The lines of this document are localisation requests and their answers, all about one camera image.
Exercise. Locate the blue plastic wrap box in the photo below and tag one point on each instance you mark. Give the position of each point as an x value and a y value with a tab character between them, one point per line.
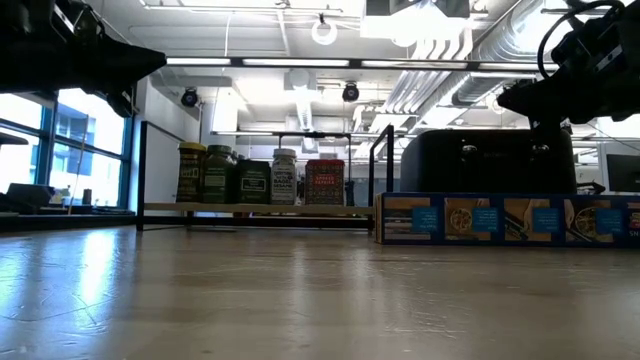
500	220

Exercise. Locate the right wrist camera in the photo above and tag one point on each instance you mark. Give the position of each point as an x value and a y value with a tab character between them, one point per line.
580	42

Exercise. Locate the dark side table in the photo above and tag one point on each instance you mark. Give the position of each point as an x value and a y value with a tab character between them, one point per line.
65	220

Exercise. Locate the long ceiling light bar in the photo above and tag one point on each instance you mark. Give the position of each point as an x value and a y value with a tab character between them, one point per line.
295	62

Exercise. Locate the black four-slot toaster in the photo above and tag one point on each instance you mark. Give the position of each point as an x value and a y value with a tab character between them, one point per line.
490	165

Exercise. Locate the green black pepper tin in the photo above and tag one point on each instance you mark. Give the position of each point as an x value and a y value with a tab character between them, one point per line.
252	185

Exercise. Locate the red smoked paprika tin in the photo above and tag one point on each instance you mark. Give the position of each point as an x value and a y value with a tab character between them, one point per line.
325	182

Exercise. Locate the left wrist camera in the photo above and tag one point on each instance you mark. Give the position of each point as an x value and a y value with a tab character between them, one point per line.
75	17

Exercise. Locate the black ceiling dome camera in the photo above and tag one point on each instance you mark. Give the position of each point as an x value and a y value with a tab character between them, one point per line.
350	92
189	98

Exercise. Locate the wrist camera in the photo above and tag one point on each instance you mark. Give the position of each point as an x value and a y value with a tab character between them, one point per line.
75	17
580	42

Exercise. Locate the dark ceiling unit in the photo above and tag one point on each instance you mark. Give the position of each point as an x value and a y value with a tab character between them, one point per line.
385	6

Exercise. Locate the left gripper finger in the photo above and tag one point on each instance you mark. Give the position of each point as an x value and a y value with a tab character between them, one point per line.
122	102
100	65

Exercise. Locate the blue framed window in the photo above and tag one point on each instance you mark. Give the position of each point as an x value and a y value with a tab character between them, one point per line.
75	130

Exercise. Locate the black bag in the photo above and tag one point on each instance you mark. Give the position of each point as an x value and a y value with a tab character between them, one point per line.
30	197

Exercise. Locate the black metal wooden shelf rack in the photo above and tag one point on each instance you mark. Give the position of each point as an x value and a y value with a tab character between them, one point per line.
250	208

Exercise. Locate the yellow-lid spice jar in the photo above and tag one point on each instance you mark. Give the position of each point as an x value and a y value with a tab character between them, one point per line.
190	175

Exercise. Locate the silver ceiling air duct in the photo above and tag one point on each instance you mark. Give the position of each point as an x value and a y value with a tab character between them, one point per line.
500	45

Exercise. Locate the black computer monitor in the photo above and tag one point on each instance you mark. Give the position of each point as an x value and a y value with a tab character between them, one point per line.
622	172

